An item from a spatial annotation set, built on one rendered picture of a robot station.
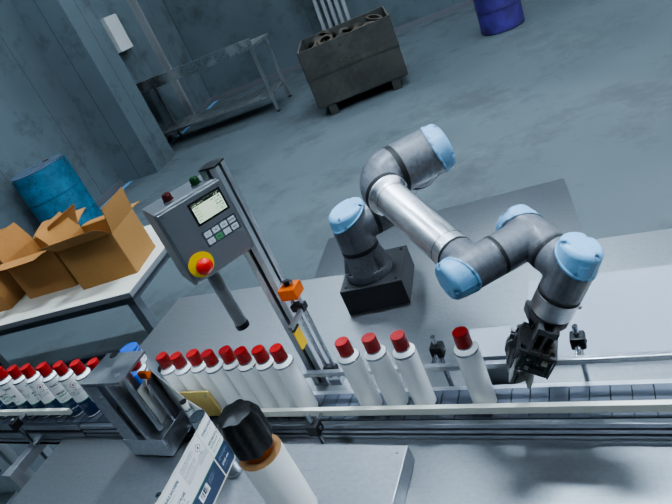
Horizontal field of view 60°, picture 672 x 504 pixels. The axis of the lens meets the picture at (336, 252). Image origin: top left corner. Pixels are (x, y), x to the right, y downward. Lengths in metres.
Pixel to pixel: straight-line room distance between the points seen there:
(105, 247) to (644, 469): 2.53
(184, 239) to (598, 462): 0.94
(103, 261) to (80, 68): 5.52
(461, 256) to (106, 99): 7.61
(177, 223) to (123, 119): 7.13
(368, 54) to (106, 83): 3.43
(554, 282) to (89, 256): 2.52
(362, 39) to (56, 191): 3.78
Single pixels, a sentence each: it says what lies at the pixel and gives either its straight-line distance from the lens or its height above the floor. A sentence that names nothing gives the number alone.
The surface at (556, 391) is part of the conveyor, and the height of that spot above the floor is 0.88.
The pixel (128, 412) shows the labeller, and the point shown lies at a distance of 1.58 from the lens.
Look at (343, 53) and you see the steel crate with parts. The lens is 7.07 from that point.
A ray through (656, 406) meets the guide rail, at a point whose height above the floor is 0.91.
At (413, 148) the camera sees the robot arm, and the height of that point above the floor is 1.36.
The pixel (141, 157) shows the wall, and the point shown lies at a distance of 8.51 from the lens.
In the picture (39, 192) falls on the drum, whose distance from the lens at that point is 6.93.
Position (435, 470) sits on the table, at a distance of 1.30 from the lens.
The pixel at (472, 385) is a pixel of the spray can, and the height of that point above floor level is 0.96.
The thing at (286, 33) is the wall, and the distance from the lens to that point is 11.06.
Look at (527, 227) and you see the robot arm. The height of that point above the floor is 1.28.
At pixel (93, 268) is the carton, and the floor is 0.88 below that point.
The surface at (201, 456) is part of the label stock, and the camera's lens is 1.33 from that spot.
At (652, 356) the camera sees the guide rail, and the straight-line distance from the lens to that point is 1.24.
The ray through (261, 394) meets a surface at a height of 0.96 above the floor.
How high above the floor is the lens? 1.82
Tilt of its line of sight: 27 degrees down
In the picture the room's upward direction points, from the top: 24 degrees counter-clockwise
